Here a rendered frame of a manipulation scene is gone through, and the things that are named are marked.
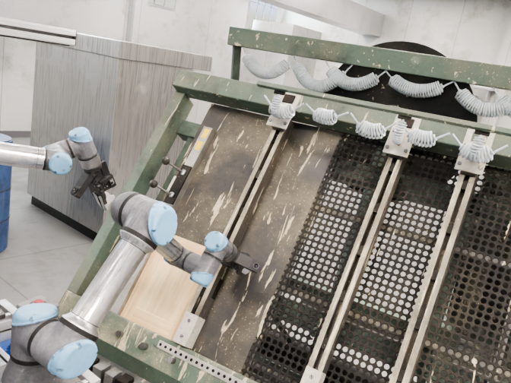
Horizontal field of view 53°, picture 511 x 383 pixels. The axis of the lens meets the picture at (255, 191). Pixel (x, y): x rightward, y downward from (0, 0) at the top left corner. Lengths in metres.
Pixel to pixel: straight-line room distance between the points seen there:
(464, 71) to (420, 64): 0.20
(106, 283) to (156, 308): 0.80
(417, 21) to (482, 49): 1.68
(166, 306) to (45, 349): 0.84
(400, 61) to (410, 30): 10.47
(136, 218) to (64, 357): 0.40
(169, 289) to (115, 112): 3.02
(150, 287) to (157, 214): 0.86
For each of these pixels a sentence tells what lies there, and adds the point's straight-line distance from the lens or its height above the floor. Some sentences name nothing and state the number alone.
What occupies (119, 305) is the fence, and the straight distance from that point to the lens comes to 2.31.
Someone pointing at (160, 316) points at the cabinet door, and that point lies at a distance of 2.22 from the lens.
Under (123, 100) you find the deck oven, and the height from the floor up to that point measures 1.48.
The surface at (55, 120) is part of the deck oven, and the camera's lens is 5.87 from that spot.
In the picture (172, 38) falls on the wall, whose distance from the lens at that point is 12.05.
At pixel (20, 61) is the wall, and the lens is 10.12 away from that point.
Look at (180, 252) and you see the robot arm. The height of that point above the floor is 1.33.
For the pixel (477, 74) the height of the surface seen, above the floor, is 2.15.
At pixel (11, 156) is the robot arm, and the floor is 1.60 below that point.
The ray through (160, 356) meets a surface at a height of 0.85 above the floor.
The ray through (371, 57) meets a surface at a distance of 2.65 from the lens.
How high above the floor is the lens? 2.02
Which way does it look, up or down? 14 degrees down
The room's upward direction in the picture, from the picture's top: 10 degrees clockwise
